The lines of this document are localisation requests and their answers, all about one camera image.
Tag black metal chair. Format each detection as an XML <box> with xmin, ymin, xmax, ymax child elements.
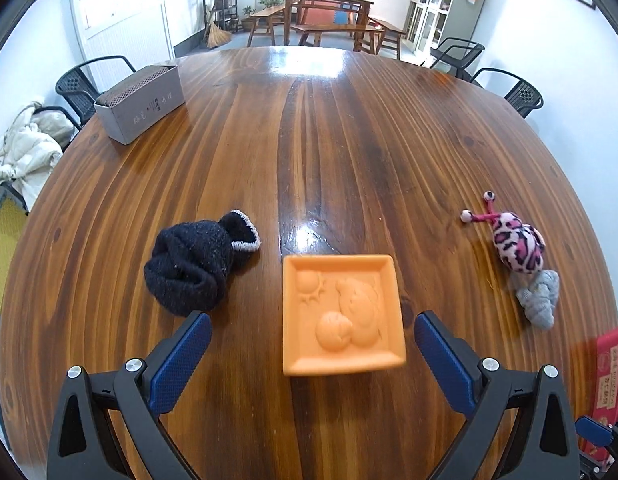
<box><xmin>429</xmin><ymin>37</ymin><xmax>486</xmax><ymax>81</ymax></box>
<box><xmin>31</xmin><ymin>105</ymin><xmax>84</xmax><ymax>151</ymax></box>
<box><xmin>470</xmin><ymin>67</ymin><xmax>544</xmax><ymax>120</ymax></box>
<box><xmin>55</xmin><ymin>55</ymin><xmax>138</xmax><ymax>128</ymax></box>

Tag small grey-blue sock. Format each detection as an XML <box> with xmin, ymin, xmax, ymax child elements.
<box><xmin>515</xmin><ymin>269</ymin><xmax>560</xmax><ymax>331</ymax></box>

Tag grey glass-door cabinet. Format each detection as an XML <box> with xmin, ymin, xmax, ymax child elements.
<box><xmin>404</xmin><ymin>0</ymin><xmax>492</xmax><ymax>53</ymax></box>

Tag red container box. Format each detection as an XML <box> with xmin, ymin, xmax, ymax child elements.
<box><xmin>579</xmin><ymin>321</ymin><xmax>618</xmax><ymax>453</ymax></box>

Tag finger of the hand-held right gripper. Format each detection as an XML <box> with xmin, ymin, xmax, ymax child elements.
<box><xmin>575</xmin><ymin>415</ymin><xmax>616</xmax><ymax>447</ymax></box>

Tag pink leopard snail plush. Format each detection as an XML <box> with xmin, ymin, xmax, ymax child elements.
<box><xmin>460</xmin><ymin>191</ymin><xmax>546</xmax><ymax>275</ymax></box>

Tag orange and blue foam mats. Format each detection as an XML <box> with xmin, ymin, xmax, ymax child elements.
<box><xmin>301</xmin><ymin>7</ymin><xmax>352</xmax><ymax>28</ymax></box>

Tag yellow foam mat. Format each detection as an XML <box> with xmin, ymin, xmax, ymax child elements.
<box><xmin>0</xmin><ymin>200</ymin><xmax>30</xmax><ymax>321</ymax></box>

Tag white door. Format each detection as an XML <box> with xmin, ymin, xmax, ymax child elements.
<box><xmin>69</xmin><ymin>0</ymin><xmax>174</xmax><ymax>61</ymax></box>

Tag dark wooden plant shelf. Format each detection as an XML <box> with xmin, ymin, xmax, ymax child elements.
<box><xmin>201</xmin><ymin>0</ymin><xmax>238</xmax><ymax>36</ymax></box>

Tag straw broom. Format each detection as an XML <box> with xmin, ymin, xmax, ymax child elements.
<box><xmin>205</xmin><ymin>0</ymin><xmax>233</xmax><ymax>50</ymax></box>

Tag wooden bench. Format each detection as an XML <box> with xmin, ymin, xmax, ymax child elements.
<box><xmin>368</xmin><ymin>17</ymin><xmax>407</xmax><ymax>60</ymax></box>
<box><xmin>246</xmin><ymin>4</ymin><xmax>287</xmax><ymax>47</ymax></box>
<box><xmin>290</xmin><ymin>23</ymin><xmax>386</xmax><ymax>53</ymax></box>

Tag white puffer jacket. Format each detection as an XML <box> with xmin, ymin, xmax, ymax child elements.
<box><xmin>0</xmin><ymin>102</ymin><xmax>64</xmax><ymax>203</ymax></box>

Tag grey rectangular box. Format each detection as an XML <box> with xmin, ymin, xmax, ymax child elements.
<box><xmin>94</xmin><ymin>64</ymin><xmax>186</xmax><ymax>146</ymax></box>

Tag black rolled sock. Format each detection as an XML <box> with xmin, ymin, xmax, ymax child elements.
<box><xmin>144</xmin><ymin>209</ymin><xmax>262</xmax><ymax>317</ymax></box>

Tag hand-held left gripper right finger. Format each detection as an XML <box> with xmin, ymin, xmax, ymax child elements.
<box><xmin>415</xmin><ymin>311</ymin><xmax>582</xmax><ymax>480</ymax></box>

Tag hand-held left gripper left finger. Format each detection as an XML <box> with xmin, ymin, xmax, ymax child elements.
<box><xmin>48</xmin><ymin>310</ymin><xmax>213</xmax><ymax>480</ymax></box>

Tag large orange embossed cube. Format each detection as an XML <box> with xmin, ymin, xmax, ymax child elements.
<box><xmin>282</xmin><ymin>254</ymin><xmax>407</xmax><ymax>377</ymax></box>

